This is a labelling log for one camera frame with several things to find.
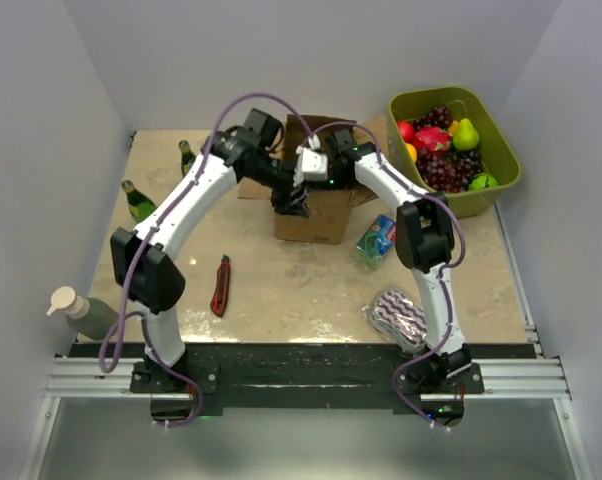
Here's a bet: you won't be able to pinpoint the purple cable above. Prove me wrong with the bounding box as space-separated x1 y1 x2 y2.
99 92 315 374
308 123 468 371

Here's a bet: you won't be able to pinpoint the red black utility knife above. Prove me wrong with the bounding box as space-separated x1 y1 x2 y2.
210 255 231 318

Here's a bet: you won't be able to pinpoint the green glass bottle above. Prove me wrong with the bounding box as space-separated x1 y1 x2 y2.
121 180 157 223
178 140 196 177

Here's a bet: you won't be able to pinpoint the red apple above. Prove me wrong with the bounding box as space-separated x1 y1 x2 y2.
397 120 415 143

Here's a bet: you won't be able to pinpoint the purple white wavy packet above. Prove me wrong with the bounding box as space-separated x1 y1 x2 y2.
366 288 427 354

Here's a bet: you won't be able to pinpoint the beige pump dispenser bottle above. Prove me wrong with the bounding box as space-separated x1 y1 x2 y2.
46 286 119 340

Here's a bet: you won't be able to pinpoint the near green glass bottle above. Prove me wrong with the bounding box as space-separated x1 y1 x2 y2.
121 180 157 223

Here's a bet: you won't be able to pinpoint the dark grape bunch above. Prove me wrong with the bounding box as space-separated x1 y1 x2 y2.
411 105 454 131
416 149 485 193

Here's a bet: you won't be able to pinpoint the pink dragon fruit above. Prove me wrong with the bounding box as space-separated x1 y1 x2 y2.
412 126 452 153

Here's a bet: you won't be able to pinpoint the green pear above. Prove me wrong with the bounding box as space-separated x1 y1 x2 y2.
452 118 480 151

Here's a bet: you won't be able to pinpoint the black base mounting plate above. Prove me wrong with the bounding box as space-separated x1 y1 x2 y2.
64 343 536 425

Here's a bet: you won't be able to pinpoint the far green glass bottle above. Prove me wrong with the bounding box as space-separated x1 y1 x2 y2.
178 140 196 177

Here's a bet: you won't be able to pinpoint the upper dark grape bunch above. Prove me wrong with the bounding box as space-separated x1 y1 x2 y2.
411 105 454 131

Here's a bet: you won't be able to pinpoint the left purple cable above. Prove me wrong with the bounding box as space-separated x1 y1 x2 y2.
99 92 315 374

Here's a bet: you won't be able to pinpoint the lower dark grape bunch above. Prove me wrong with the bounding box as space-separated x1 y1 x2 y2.
416 149 485 193

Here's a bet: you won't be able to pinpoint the brown cardboard express box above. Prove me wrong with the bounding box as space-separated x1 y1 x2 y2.
238 114 389 244

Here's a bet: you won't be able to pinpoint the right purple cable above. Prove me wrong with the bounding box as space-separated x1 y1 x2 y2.
308 123 468 371

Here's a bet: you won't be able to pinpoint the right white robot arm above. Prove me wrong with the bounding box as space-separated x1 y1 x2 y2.
326 121 472 393

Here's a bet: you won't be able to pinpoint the green round fruit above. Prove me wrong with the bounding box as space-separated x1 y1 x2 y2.
468 172 499 191

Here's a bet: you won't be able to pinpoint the green plastic fruit bin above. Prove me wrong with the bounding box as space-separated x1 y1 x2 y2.
387 87 522 218

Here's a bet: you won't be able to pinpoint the green blue tissue pack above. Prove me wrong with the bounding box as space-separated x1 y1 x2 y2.
355 215 396 270

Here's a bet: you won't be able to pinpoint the orange fruit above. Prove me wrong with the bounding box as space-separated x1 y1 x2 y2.
405 143 418 163

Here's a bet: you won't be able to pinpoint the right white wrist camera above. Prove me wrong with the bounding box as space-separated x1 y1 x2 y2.
293 146 328 187

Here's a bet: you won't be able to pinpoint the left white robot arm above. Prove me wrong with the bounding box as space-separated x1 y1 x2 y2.
110 109 309 392

